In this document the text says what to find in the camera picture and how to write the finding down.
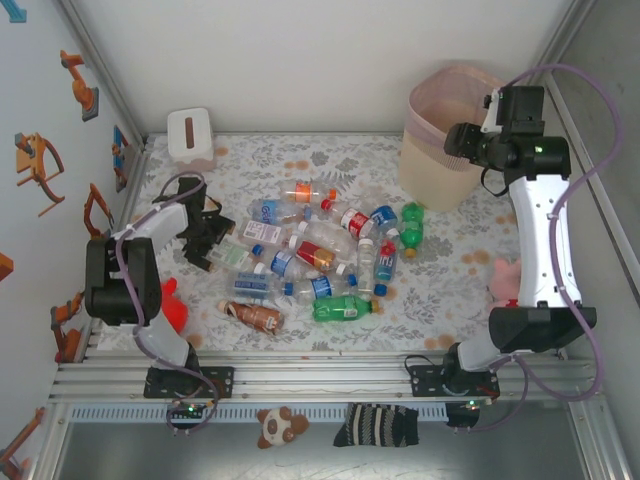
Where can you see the pink pig plush toy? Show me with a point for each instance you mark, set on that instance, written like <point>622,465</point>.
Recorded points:
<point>505,272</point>

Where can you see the clear bottle orange label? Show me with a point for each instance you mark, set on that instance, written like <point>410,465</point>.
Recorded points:
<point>302,192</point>

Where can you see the green bottle orange cap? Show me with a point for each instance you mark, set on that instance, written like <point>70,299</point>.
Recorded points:
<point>340,308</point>

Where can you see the Fiji water bottle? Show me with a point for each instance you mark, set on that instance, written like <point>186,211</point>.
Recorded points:
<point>385,265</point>

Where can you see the clear bottle green white label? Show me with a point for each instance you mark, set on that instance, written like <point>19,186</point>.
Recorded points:
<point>230,255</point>

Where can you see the slim clear bottle white cap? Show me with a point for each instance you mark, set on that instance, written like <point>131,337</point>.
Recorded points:
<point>366,265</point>

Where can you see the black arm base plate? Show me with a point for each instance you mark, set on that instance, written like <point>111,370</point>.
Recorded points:
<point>425,380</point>
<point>222,382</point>

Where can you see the small controller board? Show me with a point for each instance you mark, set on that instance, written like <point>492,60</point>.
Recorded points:
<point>465,417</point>
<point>190,410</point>

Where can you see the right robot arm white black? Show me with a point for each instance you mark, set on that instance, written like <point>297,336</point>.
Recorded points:
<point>545,250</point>

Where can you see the grape juice bottle white cap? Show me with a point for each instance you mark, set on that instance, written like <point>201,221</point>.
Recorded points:
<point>262,231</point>

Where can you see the black white striped sock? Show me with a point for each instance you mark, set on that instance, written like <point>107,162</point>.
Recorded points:
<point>375,425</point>

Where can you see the blue label bottle white cap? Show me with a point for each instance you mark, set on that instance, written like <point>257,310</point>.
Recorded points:
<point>384,216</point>

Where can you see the beige slotted plastic bin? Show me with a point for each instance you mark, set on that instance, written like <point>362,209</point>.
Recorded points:
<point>430,175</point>

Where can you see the blue label water bottle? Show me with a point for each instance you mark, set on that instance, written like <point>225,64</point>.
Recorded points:
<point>250,286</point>
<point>322,287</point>

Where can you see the large clear unlabelled bottle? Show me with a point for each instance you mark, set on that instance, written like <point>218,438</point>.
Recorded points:
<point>330,235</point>

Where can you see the floral patterned tablecloth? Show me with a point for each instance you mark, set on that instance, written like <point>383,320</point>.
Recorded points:
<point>300,335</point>

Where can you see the orange claw wall sticker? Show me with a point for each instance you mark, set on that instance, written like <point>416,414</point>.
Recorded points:
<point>30,167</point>

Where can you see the white tissue box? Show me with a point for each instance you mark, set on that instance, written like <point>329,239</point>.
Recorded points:
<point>192,135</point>

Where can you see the aluminium extrusion base rails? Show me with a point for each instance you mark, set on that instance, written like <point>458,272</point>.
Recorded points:
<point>325,372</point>

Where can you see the aluminium corner post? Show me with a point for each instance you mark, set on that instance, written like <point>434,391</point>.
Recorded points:
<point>567,30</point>
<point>105,70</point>

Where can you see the brown white panda plush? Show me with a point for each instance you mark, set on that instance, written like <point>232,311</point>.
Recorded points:
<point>275,427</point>

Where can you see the red and gold label bottle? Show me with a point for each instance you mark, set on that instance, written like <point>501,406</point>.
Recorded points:
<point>315,255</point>

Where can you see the red plush toy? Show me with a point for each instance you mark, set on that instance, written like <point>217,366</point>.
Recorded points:
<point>175,310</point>

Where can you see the Pepsi water bottle blue cap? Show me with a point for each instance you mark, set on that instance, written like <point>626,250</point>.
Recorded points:
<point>282,262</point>

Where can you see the green bottle yellow cap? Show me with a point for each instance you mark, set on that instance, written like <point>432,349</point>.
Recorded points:
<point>411,235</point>

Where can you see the blue orange wall sticker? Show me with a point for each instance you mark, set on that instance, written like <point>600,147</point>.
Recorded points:
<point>120,150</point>

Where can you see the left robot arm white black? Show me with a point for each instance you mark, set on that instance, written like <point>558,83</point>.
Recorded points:
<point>120,285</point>

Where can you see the brown label bottle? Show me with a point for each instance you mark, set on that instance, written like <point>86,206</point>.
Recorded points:
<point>255,316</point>

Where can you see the orange block wall sticker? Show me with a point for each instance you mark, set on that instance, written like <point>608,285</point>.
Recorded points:
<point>5,265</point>

